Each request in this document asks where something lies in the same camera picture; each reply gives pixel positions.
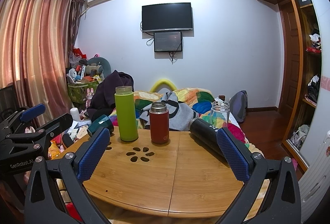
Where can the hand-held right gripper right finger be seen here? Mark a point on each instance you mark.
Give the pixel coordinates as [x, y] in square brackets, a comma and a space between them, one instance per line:
[233, 155]

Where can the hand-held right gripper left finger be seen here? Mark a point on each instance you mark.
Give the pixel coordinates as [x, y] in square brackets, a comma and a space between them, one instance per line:
[94, 154]

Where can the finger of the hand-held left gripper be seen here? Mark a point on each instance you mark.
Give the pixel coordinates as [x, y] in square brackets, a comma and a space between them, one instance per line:
[58, 123]
[32, 111]

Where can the dark green cup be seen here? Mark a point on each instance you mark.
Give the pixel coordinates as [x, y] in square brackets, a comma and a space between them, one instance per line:
[99, 124]

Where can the black cup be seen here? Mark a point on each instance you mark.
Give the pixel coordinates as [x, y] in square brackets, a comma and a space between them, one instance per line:
[203, 133]

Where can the tall lime green cup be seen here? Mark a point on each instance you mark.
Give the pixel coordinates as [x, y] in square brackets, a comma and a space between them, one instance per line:
[126, 115]

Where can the red steel-rimmed cup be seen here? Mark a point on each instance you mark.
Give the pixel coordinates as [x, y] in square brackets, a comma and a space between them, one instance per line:
[159, 126]

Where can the white bottle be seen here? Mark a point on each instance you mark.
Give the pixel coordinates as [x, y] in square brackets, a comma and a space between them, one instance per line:
[74, 113]

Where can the orange snack packet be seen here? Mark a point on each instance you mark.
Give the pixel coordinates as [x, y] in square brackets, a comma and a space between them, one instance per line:
[54, 150]

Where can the black chair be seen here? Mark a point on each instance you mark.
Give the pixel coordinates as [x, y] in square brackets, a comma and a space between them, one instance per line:
[6, 100]

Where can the green basket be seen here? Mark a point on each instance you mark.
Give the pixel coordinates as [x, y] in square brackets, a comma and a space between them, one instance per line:
[80, 93]

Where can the pink rabbit toy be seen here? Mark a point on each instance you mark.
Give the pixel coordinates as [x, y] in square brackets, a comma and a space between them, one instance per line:
[90, 96]

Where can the grey backpack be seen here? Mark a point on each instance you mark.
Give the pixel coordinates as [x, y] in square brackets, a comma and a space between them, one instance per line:
[238, 106]

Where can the dark purple jacket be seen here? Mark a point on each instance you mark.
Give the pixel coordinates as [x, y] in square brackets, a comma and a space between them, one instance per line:
[108, 92]

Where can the colourful patchwork quilt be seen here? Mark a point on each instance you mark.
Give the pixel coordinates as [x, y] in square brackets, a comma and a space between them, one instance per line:
[203, 97]

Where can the round wooden table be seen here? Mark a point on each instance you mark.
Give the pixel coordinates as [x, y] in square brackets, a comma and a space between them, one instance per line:
[159, 177]

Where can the grey plush toy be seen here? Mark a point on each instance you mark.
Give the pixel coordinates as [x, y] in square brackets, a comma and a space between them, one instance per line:
[96, 65]

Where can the white handbag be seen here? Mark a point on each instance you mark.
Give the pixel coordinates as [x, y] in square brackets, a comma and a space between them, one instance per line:
[300, 135]

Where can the pink sheer curtain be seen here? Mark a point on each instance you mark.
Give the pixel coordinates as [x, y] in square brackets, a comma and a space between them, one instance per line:
[33, 41]

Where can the grey black sweater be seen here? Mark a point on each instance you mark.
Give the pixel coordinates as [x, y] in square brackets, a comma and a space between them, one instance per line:
[175, 113]

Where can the red bag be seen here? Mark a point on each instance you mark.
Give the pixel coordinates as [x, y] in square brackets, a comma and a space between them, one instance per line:
[78, 52]

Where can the yellow foam tube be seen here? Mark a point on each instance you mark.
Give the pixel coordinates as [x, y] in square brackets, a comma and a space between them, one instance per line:
[163, 82]

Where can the dark folded clothes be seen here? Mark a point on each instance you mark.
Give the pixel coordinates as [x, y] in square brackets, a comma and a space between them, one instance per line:
[314, 90]

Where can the dark patterned curtain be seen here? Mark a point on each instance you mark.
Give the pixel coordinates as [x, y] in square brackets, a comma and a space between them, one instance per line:
[76, 15]

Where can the wooden door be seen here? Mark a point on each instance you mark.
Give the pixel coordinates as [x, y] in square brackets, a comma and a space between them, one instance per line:
[290, 59]

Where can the wooden wardrobe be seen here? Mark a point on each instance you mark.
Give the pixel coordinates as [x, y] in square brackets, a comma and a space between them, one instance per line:
[308, 64]

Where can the small black wall monitor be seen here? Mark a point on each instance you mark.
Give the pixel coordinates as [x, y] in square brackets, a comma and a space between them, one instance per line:
[168, 41]

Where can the black wall television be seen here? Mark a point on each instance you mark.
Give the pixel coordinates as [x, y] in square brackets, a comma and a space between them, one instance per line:
[167, 17]

